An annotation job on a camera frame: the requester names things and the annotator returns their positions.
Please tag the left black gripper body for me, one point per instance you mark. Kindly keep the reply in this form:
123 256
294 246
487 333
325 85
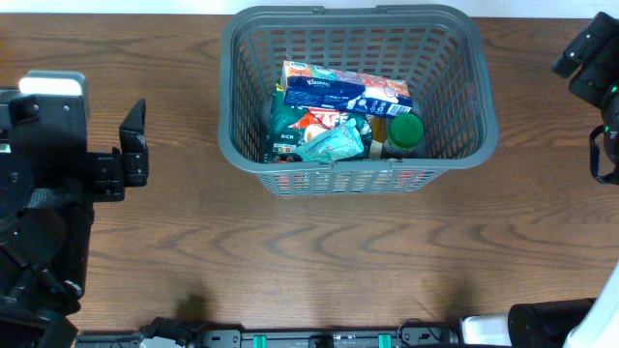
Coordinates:
93 176

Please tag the green coffee bag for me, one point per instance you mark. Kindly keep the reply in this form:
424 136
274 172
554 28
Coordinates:
292 126

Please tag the tissue pack multipack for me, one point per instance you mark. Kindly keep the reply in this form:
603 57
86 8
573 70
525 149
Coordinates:
308 85

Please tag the mint green wipes packet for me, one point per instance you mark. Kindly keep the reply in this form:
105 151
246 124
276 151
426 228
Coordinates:
340 143

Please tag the dried mushroom bag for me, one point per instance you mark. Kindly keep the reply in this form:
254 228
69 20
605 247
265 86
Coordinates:
379 130

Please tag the green lid jar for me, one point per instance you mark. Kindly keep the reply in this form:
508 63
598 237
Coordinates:
404 136

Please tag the orange pasta package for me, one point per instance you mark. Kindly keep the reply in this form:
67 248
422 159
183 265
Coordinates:
326 182

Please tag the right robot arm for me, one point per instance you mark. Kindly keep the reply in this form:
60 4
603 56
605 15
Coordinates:
590 61

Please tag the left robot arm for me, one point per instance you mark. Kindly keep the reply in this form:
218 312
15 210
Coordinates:
45 236

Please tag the grey plastic basket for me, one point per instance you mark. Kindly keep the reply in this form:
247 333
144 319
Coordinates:
437 50

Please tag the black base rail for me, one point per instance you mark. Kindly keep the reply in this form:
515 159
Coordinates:
164 333

